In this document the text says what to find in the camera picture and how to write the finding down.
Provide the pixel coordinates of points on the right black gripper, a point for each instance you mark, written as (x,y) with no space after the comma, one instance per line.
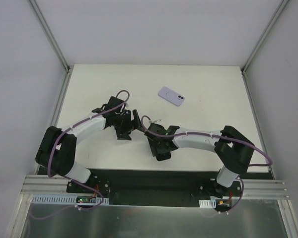
(153,143)

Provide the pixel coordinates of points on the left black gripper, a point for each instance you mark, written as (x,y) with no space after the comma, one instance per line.
(126,124)

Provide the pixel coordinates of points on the black phone case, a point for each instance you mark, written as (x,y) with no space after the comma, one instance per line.
(163,157)

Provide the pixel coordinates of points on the black cased phone with ring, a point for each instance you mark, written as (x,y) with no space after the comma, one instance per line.
(123,135)

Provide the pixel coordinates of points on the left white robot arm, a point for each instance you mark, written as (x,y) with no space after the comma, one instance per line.
(57,149)

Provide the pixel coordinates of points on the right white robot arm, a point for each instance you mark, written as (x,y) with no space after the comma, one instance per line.
(233,149)

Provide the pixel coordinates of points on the lilac cased phone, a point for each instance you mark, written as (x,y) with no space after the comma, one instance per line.
(171,96)

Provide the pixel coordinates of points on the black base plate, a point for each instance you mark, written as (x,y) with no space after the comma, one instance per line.
(155,188)

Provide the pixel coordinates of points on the left aluminium frame post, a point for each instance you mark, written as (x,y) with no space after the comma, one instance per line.
(49,34)

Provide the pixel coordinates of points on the aluminium frame post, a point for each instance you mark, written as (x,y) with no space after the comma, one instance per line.
(265,34)
(49,34)

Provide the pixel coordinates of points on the right white cable duct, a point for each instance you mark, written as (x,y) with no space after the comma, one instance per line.
(207,203)

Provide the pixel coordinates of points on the white cable duct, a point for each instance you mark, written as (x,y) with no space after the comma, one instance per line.
(69,200)
(207,203)

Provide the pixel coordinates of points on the left white cable duct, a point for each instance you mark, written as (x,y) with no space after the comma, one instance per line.
(69,200)

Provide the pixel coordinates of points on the aluminium front rail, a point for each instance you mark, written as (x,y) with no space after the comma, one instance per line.
(42,184)

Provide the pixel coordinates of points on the right aluminium frame post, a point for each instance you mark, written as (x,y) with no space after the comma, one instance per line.
(265,34)

